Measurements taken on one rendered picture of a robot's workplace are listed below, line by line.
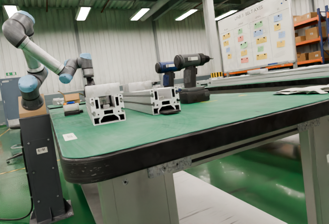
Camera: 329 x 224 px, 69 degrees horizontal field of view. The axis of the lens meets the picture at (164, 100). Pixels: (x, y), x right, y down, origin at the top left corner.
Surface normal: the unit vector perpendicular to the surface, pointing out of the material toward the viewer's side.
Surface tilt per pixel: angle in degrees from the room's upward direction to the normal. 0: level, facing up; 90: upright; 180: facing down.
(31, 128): 90
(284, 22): 90
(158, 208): 90
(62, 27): 90
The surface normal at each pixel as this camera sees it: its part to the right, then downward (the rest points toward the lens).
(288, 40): -0.89, 0.14
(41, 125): 0.44, 0.00
